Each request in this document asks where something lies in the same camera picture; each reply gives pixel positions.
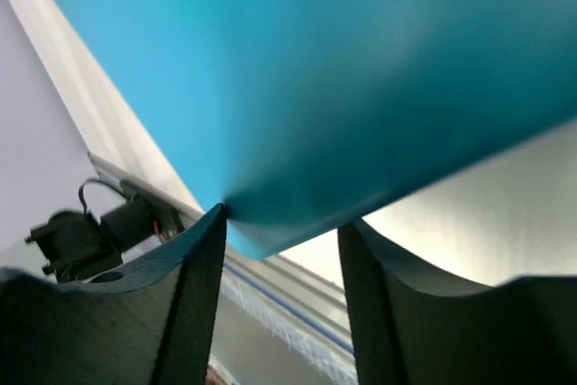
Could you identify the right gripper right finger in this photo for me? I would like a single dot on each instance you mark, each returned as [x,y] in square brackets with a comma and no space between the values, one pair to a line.
[414,323]

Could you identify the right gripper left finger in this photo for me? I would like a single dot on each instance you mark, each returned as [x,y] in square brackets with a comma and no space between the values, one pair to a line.
[150,321]

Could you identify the teal chocolate box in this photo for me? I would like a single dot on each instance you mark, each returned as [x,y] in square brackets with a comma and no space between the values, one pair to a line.
[303,115]

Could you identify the aluminium front rail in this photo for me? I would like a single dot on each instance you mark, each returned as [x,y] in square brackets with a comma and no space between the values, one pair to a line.
[312,301]

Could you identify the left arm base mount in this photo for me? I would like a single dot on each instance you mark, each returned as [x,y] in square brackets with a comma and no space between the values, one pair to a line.
[79,246]

